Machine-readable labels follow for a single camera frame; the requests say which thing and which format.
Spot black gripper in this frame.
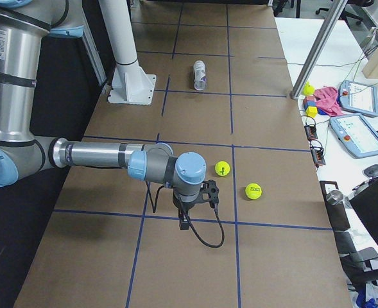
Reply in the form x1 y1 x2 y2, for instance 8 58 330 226
173 194 196 230

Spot clear tennis ball tube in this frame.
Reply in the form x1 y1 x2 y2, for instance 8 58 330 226
193 60 207 90

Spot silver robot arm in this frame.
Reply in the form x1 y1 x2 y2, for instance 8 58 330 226
0 1 209 230

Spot yellow tennis ball with logo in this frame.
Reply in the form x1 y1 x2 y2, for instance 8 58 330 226
245 183 262 200

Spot silver metal cylinder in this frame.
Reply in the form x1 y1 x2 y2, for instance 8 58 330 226
325 189 344 205

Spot black power adapter far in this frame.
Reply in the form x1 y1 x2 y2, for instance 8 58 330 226
304 115 318 141

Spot yellow cube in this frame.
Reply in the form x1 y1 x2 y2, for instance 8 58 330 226
305 106 318 118

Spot red and blue block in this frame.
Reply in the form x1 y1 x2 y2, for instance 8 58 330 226
303 95 316 110

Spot yellow balls on side table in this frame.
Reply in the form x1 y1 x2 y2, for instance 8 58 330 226
302 81 315 96

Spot pink cloth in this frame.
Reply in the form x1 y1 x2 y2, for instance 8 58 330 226
314 87 343 117

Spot near teach pendant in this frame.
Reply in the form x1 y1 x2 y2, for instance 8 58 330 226
330 113 378 158

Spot teach pendant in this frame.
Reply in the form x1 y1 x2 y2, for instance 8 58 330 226
330 113 378 158
338 80 378 117

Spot black computer mouse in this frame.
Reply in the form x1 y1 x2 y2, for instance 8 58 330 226
363 164 378 178

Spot far teach pendant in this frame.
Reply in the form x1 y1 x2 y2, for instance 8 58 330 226
338 80 378 117

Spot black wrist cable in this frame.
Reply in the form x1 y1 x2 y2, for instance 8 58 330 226
145 181 225 248

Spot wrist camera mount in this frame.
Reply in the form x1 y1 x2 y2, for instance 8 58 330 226
199 180 219 209

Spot white camera pole with base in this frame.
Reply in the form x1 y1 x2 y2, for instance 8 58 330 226
99 0 157 105

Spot aluminium frame post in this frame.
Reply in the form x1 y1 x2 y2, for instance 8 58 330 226
289 0 348 100

